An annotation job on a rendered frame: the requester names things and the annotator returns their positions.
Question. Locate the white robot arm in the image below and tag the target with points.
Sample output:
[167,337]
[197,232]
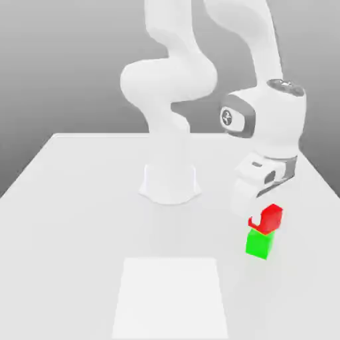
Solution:
[170,79]

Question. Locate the small red cube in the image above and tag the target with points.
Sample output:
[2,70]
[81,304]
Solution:
[271,219]

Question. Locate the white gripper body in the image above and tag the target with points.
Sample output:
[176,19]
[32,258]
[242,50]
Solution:
[245,196]

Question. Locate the small green cube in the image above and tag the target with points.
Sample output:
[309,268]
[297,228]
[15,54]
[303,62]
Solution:
[259,244]

